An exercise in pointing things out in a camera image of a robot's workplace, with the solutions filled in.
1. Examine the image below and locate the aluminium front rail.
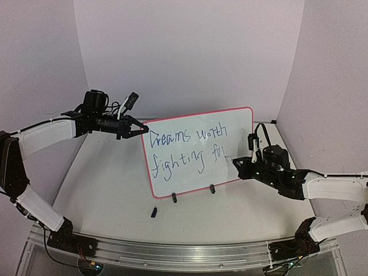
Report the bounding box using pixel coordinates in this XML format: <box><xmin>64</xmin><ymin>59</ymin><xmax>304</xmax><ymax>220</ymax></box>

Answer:
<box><xmin>27</xmin><ymin>234</ymin><xmax>339</xmax><ymax>273</ymax></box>

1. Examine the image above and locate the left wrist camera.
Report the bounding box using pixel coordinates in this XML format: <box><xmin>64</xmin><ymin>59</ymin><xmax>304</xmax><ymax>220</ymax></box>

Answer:
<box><xmin>117</xmin><ymin>91</ymin><xmax>139</xmax><ymax>120</ymax></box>

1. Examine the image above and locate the black stand foot right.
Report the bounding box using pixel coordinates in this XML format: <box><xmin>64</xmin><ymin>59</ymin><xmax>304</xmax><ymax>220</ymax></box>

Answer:
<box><xmin>210</xmin><ymin>185</ymin><xmax>216</xmax><ymax>194</ymax></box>

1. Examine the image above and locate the right base circuit board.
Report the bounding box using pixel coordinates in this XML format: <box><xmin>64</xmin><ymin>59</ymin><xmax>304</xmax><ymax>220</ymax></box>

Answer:
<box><xmin>266</xmin><ymin>255</ymin><xmax>305</xmax><ymax>273</ymax></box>

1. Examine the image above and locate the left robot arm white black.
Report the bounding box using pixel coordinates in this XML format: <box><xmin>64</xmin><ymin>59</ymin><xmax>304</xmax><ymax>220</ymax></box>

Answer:
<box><xmin>1</xmin><ymin>90</ymin><xmax>149</xmax><ymax>257</ymax></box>

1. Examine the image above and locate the pink framed whiteboard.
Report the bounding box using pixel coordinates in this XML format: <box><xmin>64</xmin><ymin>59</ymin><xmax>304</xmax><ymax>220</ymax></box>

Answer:
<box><xmin>141</xmin><ymin>107</ymin><xmax>254</xmax><ymax>199</ymax></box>

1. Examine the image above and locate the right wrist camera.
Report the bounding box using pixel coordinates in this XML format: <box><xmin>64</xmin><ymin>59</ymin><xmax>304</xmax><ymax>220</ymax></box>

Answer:
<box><xmin>248</xmin><ymin>133</ymin><xmax>263</xmax><ymax>163</ymax></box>

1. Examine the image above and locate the dark blue marker cap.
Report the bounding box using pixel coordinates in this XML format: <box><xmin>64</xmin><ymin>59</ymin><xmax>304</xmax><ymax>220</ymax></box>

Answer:
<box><xmin>151</xmin><ymin>207</ymin><xmax>158</xmax><ymax>218</ymax></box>

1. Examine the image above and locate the base circuit board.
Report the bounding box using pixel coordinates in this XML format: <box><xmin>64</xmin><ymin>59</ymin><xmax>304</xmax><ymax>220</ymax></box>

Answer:
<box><xmin>266</xmin><ymin>255</ymin><xmax>305</xmax><ymax>273</ymax></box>
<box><xmin>77</xmin><ymin>259</ymin><xmax>104</xmax><ymax>271</ymax></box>

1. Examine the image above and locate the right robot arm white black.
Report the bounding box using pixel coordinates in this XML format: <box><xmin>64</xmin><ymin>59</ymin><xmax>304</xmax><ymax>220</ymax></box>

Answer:
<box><xmin>232</xmin><ymin>145</ymin><xmax>367</xmax><ymax>260</ymax></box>

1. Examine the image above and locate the left base circuit board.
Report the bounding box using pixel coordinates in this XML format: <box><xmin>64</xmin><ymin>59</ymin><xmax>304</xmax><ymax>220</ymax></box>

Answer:
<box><xmin>77</xmin><ymin>259</ymin><xmax>104</xmax><ymax>271</ymax></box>

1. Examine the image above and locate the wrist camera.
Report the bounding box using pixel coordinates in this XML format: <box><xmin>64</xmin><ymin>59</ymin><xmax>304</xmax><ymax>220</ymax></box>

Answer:
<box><xmin>117</xmin><ymin>91</ymin><xmax>139</xmax><ymax>120</ymax></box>
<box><xmin>248</xmin><ymin>133</ymin><xmax>263</xmax><ymax>163</ymax></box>

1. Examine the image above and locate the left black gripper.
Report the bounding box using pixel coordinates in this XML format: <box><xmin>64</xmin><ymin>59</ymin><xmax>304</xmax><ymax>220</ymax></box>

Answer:
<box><xmin>94</xmin><ymin>112</ymin><xmax>150</xmax><ymax>140</ymax></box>

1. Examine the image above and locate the right camera black cable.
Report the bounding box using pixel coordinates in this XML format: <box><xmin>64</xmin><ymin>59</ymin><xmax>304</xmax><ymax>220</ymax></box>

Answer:
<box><xmin>254</xmin><ymin>122</ymin><xmax>273</xmax><ymax>147</ymax></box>

